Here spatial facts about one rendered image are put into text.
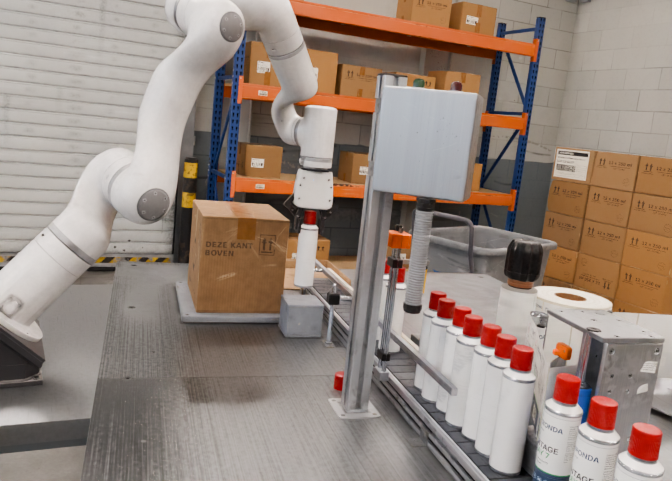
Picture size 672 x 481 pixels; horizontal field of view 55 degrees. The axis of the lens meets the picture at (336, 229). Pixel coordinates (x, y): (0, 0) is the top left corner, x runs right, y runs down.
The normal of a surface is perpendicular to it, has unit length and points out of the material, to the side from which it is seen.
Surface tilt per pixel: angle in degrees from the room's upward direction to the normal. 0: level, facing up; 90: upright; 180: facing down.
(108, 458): 0
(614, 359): 90
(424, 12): 90
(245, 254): 90
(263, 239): 90
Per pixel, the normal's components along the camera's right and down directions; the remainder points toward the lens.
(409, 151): -0.32, 0.12
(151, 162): 0.52, -0.13
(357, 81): 0.41, 0.19
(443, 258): -0.73, 0.10
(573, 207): -0.86, 0.00
